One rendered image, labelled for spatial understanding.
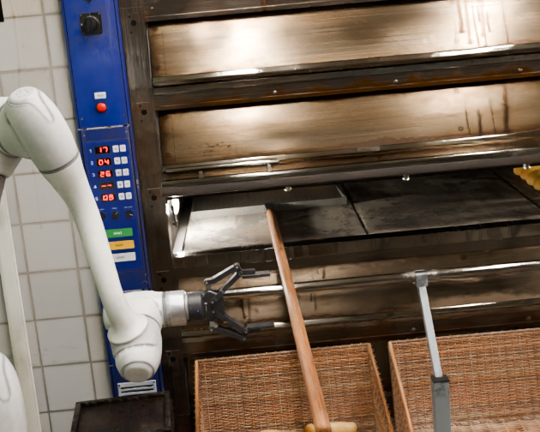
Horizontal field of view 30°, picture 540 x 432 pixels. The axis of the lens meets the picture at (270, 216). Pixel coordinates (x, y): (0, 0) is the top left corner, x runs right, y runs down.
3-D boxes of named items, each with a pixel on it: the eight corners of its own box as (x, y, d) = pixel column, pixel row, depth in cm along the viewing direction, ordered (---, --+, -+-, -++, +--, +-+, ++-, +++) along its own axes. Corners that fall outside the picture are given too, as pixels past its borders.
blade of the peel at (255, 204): (347, 204, 361) (346, 196, 360) (191, 219, 359) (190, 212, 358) (335, 183, 396) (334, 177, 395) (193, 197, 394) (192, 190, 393)
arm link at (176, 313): (168, 321, 264) (190, 318, 264) (166, 333, 255) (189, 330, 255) (164, 286, 262) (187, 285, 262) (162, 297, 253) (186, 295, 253)
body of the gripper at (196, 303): (186, 286, 261) (222, 283, 262) (189, 318, 263) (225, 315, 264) (185, 296, 254) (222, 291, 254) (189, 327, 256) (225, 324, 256)
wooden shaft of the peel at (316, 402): (333, 440, 185) (332, 424, 185) (316, 441, 185) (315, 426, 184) (275, 217, 351) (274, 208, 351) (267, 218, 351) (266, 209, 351)
